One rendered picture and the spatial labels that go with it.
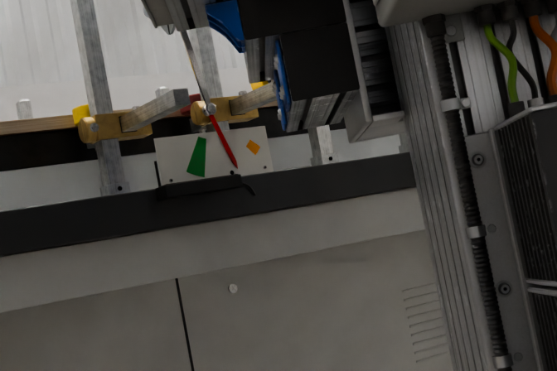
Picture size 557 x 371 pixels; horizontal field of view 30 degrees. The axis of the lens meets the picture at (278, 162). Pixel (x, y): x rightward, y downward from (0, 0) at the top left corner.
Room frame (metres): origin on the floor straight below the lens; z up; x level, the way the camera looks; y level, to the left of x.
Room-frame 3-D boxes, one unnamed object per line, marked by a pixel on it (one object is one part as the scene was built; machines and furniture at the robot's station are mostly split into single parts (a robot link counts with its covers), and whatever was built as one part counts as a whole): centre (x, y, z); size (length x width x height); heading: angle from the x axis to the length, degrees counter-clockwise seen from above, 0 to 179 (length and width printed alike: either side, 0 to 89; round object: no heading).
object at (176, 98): (2.00, 0.26, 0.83); 0.43 x 0.03 x 0.04; 32
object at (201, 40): (2.15, 0.11, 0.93); 0.03 x 0.03 x 0.48; 32
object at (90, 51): (2.02, 0.32, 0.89); 0.03 x 0.03 x 0.48; 32
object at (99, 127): (2.03, 0.30, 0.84); 0.13 x 0.06 x 0.05; 122
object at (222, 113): (2.17, 0.09, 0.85); 0.13 x 0.06 x 0.05; 122
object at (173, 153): (2.12, 0.12, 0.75); 0.26 x 0.01 x 0.10; 122
